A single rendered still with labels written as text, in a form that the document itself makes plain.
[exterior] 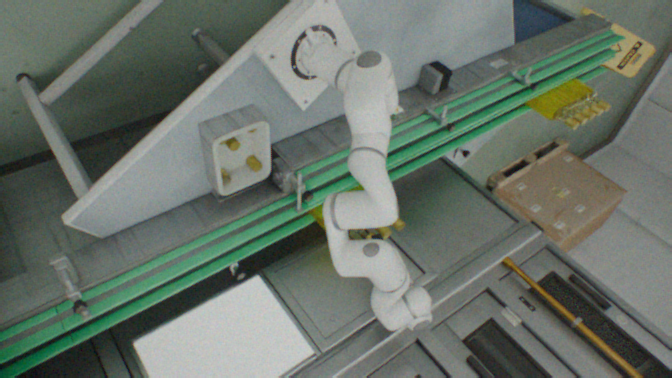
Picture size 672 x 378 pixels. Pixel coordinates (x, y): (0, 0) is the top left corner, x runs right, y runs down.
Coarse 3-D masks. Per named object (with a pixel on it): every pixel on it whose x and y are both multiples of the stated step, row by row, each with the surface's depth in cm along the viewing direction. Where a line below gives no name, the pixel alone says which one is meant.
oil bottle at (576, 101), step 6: (558, 90) 212; (564, 90) 213; (564, 96) 210; (570, 96) 210; (576, 96) 210; (576, 102) 207; (576, 108) 208; (582, 108) 207; (582, 114) 207; (588, 114) 205; (594, 114) 205
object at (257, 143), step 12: (240, 132) 133; (264, 132) 140; (216, 144) 130; (252, 144) 149; (264, 144) 144; (216, 156) 133; (228, 156) 146; (240, 156) 149; (264, 156) 147; (216, 168) 136; (228, 168) 149; (240, 168) 152; (264, 168) 151; (240, 180) 149; (252, 180) 149; (228, 192) 146
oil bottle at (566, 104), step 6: (552, 90) 212; (552, 96) 209; (558, 96) 209; (558, 102) 206; (564, 102) 206; (570, 102) 207; (564, 108) 205; (570, 108) 205; (570, 114) 205; (576, 114) 204; (576, 120) 204; (582, 120) 202
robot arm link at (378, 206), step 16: (352, 160) 107; (368, 160) 105; (384, 160) 108; (368, 176) 103; (384, 176) 104; (352, 192) 109; (368, 192) 103; (384, 192) 102; (336, 208) 108; (352, 208) 106; (368, 208) 104; (384, 208) 103; (352, 224) 108; (368, 224) 106; (384, 224) 106
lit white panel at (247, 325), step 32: (256, 288) 152; (192, 320) 144; (224, 320) 144; (256, 320) 145; (288, 320) 146; (160, 352) 136; (192, 352) 137; (224, 352) 138; (256, 352) 138; (288, 352) 139
